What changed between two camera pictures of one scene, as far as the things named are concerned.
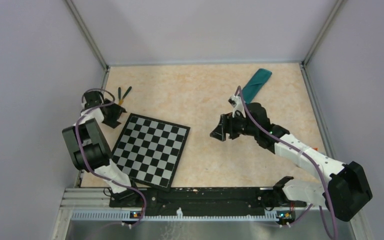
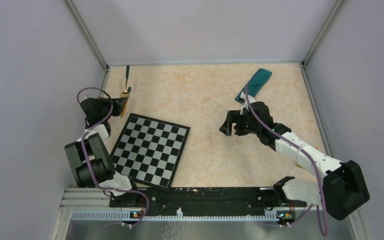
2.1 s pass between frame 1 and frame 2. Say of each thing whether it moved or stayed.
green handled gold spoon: moved
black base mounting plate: stayed
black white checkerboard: stayed
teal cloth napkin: stayed
